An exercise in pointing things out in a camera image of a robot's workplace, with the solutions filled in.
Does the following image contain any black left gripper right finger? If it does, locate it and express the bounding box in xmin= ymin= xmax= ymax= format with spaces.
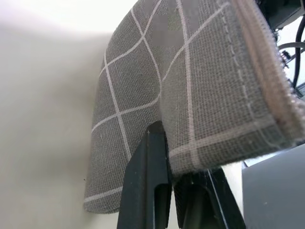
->
xmin=173 ymin=167 xmax=246 ymax=229

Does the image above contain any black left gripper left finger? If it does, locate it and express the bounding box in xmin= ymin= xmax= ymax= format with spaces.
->
xmin=116 ymin=121 xmax=173 ymax=229

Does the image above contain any grey plaid fabric pouch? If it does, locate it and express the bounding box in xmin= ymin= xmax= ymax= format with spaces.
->
xmin=83 ymin=0 xmax=305 ymax=214

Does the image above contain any grey box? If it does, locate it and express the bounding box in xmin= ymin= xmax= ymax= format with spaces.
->
xmin=241 ymin=144 xmax=305 ymax=229

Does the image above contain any dark equipment in background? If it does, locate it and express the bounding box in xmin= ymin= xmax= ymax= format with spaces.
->
xmin=254 ymin=0 xmax=305 ymax=31

